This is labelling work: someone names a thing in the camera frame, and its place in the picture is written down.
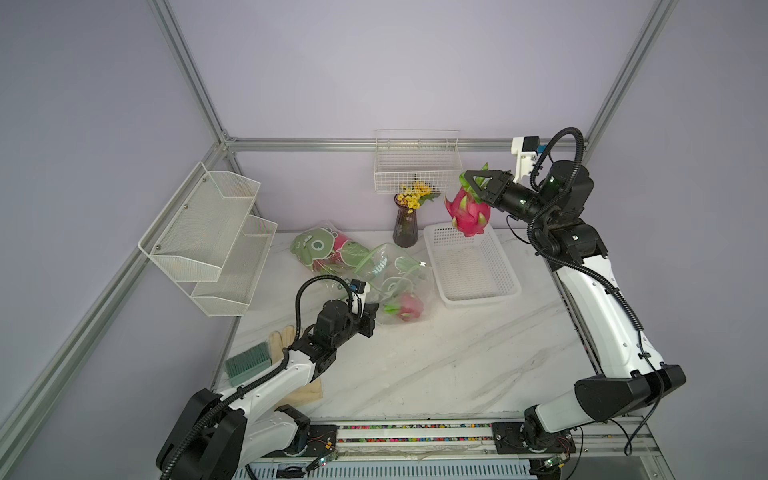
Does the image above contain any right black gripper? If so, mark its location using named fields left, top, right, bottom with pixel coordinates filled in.
left=467, top=173, right=556, bottom=234

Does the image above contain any pink dragon fruit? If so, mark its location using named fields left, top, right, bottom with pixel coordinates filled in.
left=384, top=293, right=425, bottom=322
left=443, top=172, right=491, bottom=237

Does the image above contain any green-print zip-top bag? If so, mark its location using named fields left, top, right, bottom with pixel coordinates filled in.
left=353, top=243, right=434, bottom=326
left=290, top=223, right=371, bottom=275

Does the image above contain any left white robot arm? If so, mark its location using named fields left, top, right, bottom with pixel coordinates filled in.
left=156, top=277, right=378, bottom=479

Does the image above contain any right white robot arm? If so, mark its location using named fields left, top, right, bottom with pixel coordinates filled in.
left=460, top=127, right=686, bottom=453

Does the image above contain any yellow flower bouquet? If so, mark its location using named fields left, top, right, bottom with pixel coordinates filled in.
left=394, top=180, right=441, bottom=213

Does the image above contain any white plastic basket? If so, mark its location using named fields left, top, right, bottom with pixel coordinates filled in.
left=423, top=223, right=521, bottom=308

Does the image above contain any dark purple glass vase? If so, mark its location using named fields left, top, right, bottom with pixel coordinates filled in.
left=393, top=195, right=419, bottom=248

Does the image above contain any green scrub brush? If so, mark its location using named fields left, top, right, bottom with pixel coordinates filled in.
left=224, top=342, right=272, bottom=387

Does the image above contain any white two-tier mesh shelf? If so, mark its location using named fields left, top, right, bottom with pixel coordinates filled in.
left=138, top=163, right=278, bottom=317

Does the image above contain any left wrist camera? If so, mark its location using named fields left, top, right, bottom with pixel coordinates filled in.
left=349, top=279, right=367, bottom=318

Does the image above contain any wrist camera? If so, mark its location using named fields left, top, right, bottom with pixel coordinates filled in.
left=510, top=136, right=540, bottom=184
left=349, top=279, right=367, bottom=318

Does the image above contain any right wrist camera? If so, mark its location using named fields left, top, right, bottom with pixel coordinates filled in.
left=510, top=136, right=540, bottom=184

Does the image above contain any white wire wall basket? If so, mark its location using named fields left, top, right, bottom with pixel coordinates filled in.
left=373, top=129, right=463, bottom=194

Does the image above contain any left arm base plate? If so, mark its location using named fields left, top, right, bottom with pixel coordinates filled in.
left=281, top=424, right=338, bottom=458

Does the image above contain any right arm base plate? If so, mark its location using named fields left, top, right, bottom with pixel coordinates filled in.
left=491, top=422, right=577, bottom=455

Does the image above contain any aluminium frame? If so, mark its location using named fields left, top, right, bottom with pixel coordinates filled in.
left=0, top=0, right=682, bottom=457

